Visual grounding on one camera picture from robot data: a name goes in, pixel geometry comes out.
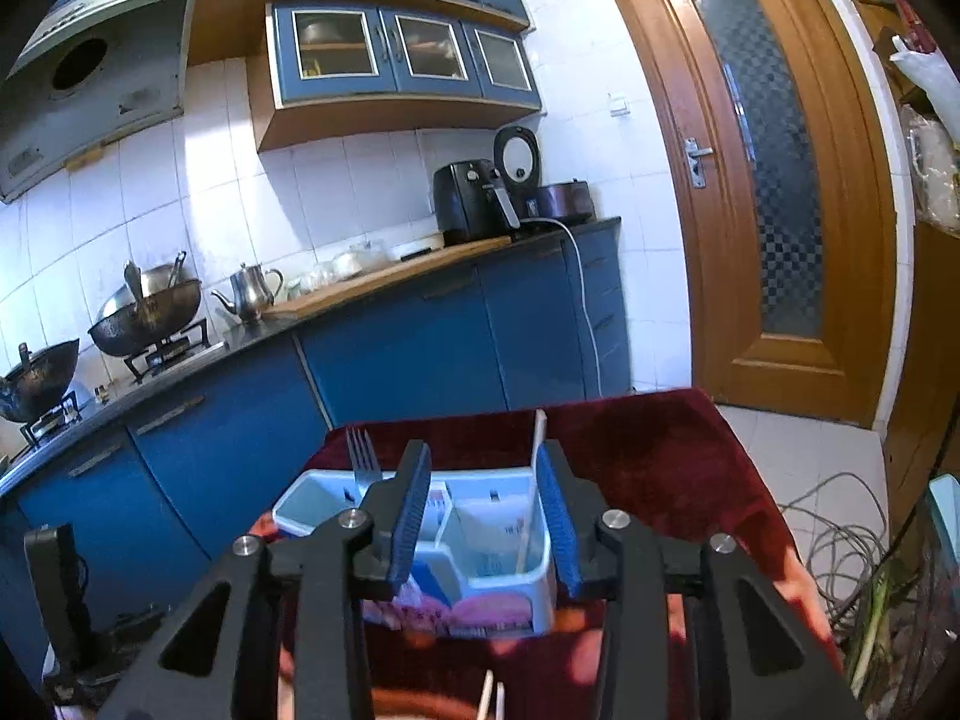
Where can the rice cooker with open lid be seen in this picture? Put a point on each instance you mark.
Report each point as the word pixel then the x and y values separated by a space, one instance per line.
pixel 559 202

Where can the green onion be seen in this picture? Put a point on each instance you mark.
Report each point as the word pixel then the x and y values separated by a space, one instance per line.
pixel 870 630

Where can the brown wooden door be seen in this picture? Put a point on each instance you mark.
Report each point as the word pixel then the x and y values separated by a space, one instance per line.
pixel 720 300

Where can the black stand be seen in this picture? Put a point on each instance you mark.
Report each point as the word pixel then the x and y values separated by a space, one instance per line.
pixel 56 592

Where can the dark red floral blanket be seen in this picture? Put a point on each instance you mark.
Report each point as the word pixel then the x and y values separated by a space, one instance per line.
pixel 660 450

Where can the black air fryer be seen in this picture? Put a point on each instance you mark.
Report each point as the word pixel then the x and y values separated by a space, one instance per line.
pixel 461 199

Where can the silver metal teapot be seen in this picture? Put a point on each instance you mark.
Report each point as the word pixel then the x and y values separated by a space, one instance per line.
pixel 247 292

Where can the white plastic bag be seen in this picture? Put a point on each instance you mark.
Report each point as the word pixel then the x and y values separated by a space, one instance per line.
pixel 930 82

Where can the large black wok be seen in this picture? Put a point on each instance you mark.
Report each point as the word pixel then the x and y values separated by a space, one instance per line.
pixel 142 330

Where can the gas stove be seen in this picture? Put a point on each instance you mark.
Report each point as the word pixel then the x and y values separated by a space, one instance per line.
pixel 172 354

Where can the wooden cutting board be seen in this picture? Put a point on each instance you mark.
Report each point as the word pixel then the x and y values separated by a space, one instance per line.
pixel 390 274

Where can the white chopstick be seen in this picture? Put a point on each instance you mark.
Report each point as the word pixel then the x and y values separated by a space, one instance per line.
pixel 484 697
pixel 534 465
pixel 500 703

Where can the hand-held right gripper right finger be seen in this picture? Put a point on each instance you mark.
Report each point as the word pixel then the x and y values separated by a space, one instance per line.
pixel 559 521

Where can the white and blue utensil holder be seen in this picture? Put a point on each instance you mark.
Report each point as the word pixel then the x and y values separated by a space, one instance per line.
pixel 495 581

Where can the grey range hood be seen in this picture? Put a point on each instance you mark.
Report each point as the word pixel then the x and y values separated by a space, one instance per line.
pixel 112 105

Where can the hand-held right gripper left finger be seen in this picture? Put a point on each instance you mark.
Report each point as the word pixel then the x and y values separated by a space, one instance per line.
pixel 412 521

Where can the silver fork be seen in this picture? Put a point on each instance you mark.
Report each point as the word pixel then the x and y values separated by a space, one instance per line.
pixel 362 457

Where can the light blue container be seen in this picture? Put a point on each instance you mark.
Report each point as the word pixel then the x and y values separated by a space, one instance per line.
pixel 946 510

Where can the blue lower kitchen cabinets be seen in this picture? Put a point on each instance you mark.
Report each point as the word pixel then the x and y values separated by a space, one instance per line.
pixel 412 360

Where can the metal ladle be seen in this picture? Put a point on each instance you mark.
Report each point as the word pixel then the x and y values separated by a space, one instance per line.
pixel 135 285

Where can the white wall switch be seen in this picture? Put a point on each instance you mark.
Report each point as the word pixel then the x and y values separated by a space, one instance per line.
pixel 619 106

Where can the small black wok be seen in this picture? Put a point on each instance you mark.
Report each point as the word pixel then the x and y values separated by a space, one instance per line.
pixel 37 386

